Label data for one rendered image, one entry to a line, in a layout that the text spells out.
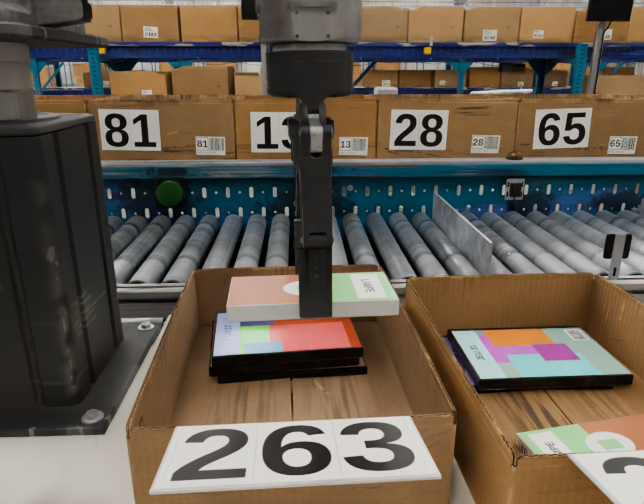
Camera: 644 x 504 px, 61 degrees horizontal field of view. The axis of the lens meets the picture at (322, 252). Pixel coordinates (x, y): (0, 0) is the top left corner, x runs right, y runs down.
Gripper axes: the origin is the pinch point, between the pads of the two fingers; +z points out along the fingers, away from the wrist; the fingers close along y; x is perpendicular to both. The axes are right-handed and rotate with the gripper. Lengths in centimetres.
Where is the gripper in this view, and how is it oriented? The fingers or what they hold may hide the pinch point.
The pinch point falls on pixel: (312, 271)
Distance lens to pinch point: 53.3
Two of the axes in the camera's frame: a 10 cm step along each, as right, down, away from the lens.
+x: 10.0, -0.3, 0.8
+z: 0.1, 9.5, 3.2
